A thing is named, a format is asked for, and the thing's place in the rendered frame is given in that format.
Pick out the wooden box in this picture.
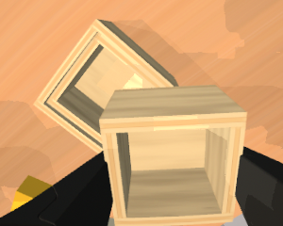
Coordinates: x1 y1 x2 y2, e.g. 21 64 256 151
33 19 178 153
47 31 161 143
99 84 247 226

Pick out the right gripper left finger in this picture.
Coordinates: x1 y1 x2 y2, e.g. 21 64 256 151
0 151 112 226

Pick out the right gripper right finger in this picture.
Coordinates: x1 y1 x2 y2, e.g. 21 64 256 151
235 146 283 226

